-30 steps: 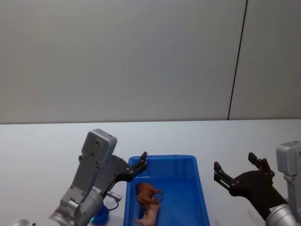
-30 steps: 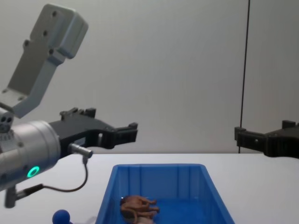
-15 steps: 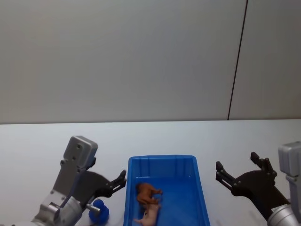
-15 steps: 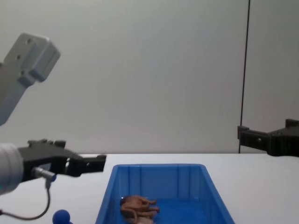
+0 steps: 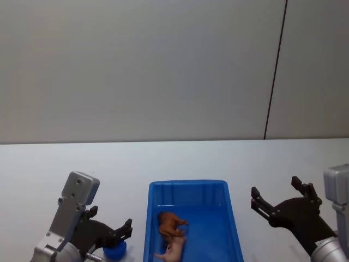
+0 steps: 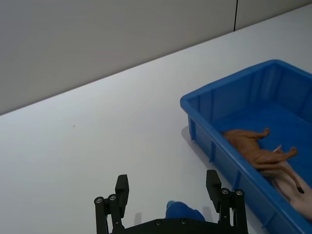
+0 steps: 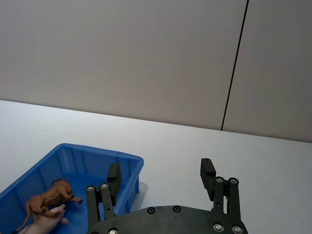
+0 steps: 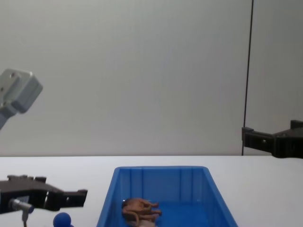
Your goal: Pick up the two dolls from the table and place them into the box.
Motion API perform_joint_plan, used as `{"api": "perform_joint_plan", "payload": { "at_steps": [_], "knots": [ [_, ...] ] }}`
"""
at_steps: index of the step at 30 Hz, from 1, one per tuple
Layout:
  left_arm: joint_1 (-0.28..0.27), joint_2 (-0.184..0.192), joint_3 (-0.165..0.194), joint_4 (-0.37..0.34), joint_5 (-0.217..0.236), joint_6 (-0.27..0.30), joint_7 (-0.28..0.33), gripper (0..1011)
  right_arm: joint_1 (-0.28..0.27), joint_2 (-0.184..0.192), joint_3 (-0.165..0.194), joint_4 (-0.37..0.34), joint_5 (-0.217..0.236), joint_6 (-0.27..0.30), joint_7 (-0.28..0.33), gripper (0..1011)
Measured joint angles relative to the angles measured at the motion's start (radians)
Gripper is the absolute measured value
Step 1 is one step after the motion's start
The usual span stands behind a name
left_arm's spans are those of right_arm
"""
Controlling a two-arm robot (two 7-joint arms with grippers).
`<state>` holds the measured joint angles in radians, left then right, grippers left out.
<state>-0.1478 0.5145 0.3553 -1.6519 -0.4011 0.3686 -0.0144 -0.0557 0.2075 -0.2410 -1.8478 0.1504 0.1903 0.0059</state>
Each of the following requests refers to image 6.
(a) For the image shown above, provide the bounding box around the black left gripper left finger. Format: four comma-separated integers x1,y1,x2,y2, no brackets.
94,174,129,234

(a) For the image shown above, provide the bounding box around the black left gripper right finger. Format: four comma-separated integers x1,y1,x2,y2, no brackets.
206,170,249,234

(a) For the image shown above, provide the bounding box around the blue toy figure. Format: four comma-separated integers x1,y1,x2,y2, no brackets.
165,200,206,222

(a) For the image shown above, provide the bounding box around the orange-brown toy animal figure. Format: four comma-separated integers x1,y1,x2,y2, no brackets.
221,127,305,195

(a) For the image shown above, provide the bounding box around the pale pink toy animal figure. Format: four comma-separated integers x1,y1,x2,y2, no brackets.
260,144,312,220

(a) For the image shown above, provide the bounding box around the blue plastic bin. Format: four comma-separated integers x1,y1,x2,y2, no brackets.
179,59,312,233

